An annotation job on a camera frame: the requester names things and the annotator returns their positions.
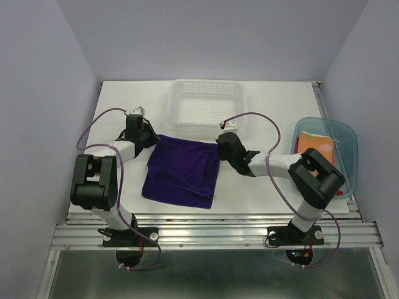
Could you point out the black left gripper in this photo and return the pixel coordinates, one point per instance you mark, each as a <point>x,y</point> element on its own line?
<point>154,138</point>

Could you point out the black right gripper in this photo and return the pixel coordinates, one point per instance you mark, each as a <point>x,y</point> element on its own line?
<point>221,155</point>

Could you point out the purple towel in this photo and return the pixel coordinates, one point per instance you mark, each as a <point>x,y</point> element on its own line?
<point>182,173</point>

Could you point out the orange and blue patterned towel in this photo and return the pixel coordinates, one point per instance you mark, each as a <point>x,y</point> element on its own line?
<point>314,167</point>

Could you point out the pink microfiber towel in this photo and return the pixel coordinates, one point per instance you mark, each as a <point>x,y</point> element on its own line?
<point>325,146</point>

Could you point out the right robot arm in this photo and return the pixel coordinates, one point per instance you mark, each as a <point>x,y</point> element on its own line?
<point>315,199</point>

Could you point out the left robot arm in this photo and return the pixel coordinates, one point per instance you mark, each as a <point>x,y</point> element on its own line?
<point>96,183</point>

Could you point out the white perforated plastic basket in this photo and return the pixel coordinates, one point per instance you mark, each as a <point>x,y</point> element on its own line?
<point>201,105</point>

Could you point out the teal translucent plastic tray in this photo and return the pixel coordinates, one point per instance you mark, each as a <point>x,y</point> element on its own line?
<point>345,147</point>

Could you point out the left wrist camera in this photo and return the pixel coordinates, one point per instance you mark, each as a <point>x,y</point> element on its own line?
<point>139,111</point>

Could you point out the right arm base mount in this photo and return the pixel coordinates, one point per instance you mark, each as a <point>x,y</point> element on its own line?
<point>299,245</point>

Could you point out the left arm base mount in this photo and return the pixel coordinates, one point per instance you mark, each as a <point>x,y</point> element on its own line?
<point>130,246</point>

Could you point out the aluminium table edge rail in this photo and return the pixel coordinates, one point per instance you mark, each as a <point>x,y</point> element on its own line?
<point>214,231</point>

